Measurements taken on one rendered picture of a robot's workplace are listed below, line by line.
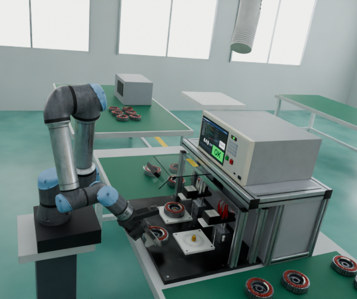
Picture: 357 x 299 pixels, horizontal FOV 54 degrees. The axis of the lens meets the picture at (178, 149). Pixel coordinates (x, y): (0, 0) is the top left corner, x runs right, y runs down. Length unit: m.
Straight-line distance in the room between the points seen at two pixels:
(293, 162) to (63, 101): 1.00
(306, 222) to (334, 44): 7.11
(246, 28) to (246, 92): 4.71
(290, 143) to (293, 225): 0.37
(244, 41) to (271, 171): 1.33
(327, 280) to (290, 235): 0.24
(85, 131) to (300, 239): 1.08
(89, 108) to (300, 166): 0.95
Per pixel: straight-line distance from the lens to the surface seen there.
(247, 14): 2.78
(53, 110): 1.37
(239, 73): 7.18
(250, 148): 1.45
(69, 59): 6.02
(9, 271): 2.76
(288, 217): 1.63
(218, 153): 1.66
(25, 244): 1.72
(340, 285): 1.78
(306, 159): 1.68
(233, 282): 1.58
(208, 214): 1.64
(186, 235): 1.72
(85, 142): 1.52
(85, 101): 1.40
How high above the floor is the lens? 1.77
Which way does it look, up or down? 22 degrees down
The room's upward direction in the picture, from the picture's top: 7 degrees clockwise
